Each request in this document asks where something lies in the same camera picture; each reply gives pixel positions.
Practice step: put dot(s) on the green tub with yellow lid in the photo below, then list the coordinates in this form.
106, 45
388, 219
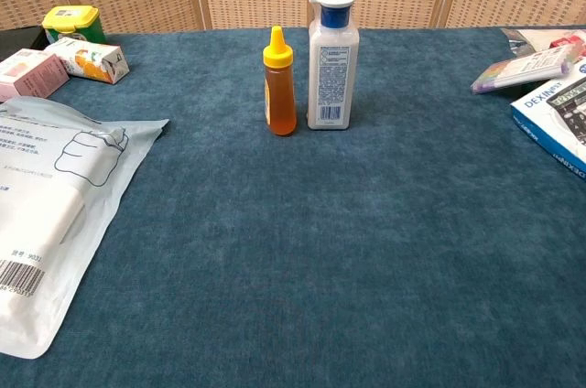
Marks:
73, 24

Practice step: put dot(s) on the blue table cloth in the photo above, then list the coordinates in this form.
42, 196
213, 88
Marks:
311, 246

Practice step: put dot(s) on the large white plastic package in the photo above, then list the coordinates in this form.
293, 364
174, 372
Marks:
50, 205

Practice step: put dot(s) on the white box with orange print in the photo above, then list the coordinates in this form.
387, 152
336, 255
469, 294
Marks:
89, 61

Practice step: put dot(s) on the honey bottle with yellow cap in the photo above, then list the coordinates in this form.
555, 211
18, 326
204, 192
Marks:
280, 95

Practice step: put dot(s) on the pack of coloured pens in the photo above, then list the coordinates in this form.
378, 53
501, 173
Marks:
522, 72

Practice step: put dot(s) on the white bottle with blue neck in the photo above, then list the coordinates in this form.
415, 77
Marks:
332, 72

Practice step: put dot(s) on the blue white DEXIN box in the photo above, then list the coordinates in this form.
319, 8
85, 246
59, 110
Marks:
556, 118

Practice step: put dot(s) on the clear plastic bag with red item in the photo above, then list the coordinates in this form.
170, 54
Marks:
545, 38

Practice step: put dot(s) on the pink carton box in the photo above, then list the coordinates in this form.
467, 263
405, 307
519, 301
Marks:
27, 74

